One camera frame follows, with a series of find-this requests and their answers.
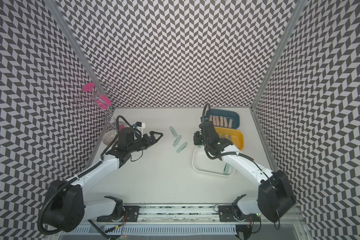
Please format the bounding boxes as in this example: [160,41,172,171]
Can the mint knife top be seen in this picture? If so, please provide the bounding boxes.
[170,126,178,137]

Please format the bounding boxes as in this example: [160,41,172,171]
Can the mint knife angled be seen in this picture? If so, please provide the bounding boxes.
[173,135,182,147]

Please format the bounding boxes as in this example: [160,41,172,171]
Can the mint knife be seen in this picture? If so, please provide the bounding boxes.
[170,126,178,137]
[224,164,230,175]
[176,142,188,153]

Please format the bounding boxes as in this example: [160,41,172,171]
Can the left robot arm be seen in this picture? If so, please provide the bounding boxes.
[37,116,163,235]

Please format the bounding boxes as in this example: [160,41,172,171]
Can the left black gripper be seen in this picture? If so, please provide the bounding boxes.
[128,131,164,154]

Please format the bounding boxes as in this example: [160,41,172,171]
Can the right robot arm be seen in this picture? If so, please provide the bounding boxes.
[194,103,297,224]

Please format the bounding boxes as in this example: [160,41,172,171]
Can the dark teal storage box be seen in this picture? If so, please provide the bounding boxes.
[205,109,240,129]

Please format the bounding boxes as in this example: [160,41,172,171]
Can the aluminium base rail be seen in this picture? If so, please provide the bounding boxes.
[52,203,307,226]

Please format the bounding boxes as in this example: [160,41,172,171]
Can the white storage box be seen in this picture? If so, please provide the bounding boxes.
[192,146,236,177]

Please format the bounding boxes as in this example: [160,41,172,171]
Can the yellow storage box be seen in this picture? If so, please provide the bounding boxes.
[215,127,245,150]

